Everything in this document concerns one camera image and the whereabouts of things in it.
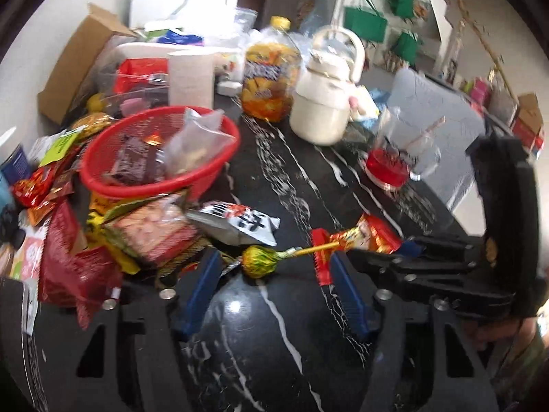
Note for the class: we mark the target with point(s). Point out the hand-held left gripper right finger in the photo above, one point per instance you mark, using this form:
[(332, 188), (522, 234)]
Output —
[(349, 296)]

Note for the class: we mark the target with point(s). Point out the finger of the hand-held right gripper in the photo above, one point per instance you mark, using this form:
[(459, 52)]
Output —
[(450, 251), (450, 292)]

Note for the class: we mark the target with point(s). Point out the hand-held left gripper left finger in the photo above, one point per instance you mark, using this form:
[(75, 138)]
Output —
[(201, 287)]

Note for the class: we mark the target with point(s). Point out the yellow green lollipop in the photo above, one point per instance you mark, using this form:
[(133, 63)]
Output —
[(255, 261)]

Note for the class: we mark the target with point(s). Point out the small red gold snack packet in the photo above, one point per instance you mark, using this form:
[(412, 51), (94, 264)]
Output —
[(373, 236)]

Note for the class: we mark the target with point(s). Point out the pink cracker packet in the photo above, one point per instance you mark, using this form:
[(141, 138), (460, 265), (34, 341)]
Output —
[(150, 231)]

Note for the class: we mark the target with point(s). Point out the white red snack packet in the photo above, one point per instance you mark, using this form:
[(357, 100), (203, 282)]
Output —
[(244, 223)]

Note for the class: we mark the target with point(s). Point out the red plastic basket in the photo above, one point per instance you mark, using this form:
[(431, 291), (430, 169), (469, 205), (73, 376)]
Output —
[(141, 191)]

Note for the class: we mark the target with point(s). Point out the yellow snack packet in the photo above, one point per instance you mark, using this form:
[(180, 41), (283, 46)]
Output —
[(99, 214)]

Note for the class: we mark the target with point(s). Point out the large dark red snack packet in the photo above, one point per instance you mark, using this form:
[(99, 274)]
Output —
[(64, 266)]

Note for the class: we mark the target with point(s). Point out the brown chocolate snack packet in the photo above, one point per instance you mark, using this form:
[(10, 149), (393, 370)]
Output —
[(133, 163)]

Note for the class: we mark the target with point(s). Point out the clear zip bag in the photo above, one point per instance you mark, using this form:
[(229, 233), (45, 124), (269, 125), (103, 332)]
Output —
[(197, 141)]

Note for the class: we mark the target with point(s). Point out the small red orange snack packet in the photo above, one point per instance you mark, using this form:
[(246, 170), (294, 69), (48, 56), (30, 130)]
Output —
[(152, 139)]

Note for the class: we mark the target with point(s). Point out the person's right forearm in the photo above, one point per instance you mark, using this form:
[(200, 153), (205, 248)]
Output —
[(523, 373)]

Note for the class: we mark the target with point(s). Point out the person's right hand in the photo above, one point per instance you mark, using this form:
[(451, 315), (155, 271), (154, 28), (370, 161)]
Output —
[(493, 334)]

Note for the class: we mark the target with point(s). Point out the small cardboard box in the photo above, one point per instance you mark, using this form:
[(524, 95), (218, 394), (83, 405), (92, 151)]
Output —
[(529, 111)]

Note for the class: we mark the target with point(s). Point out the glass mug with red drink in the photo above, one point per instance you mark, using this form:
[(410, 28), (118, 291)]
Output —
[(386, 171)]

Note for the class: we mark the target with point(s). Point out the thin stir stick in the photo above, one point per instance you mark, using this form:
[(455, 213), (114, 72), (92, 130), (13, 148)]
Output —
[(433, 126)]

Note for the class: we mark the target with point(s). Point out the grey chair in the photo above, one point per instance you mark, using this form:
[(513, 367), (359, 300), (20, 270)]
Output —
[(446, 111)]

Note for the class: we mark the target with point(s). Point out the pink box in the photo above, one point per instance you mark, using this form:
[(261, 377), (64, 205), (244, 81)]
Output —
[(480, 90)]

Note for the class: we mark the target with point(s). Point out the blue plastic bag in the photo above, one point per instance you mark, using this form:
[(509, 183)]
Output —
[(379, 96)]

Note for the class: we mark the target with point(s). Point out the orange brown sachet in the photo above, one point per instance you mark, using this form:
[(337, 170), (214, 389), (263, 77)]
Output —
[(45, 210)]

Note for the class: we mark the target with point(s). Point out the red candy packet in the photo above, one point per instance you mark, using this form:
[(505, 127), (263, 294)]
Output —
[(64, 167), (30, 189)]

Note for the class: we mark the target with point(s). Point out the white kettle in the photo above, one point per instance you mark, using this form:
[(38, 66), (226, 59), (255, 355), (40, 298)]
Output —
[(319, 116)]

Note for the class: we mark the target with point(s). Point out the patterned tote bag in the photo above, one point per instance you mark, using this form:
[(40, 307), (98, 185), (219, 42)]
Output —
[(388, 58)]

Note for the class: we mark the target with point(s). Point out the yellow mesh snack bag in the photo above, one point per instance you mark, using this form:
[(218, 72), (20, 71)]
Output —
[(92, 122)]

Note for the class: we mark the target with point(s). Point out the green yellow packet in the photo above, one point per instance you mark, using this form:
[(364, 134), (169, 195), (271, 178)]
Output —
[(58, 148)]

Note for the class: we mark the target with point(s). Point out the white power adapter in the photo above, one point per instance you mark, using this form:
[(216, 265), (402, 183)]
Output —
[(229, 89)]

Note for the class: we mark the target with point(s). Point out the black hair claw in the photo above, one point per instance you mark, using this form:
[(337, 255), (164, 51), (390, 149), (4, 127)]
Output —
[(10, 223)]

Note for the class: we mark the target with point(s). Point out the clear plastic container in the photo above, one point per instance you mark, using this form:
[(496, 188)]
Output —
[(141, 94)]

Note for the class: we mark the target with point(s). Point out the white toilet paper roll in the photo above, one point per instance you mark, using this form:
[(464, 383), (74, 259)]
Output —
[(191, 79)]

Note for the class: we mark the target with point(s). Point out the yellow lemon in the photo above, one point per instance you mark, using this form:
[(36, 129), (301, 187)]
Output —
[(96, 104)]

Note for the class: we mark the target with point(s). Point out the orange iced tea bottle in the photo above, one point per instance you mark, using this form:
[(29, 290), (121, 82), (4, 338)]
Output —
[(268, 81)]

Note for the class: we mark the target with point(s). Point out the red bag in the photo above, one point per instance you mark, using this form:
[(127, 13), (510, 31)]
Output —
[(141, 71)]

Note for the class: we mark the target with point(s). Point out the large green tote bag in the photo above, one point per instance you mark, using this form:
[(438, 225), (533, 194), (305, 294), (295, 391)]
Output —
[(364, 23)]

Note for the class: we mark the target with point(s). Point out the white plastic lid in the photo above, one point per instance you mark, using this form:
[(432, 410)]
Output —
[(137, 49)]

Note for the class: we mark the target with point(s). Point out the blue tissue pack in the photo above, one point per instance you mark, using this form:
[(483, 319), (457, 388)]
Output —
[(182, 37)]

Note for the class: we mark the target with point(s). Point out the open cardboard box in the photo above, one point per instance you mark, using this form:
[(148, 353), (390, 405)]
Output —
[(77, 64)]

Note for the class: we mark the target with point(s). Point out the clear plastic bag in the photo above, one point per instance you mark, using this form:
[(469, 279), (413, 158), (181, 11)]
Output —
[(246, 19)]

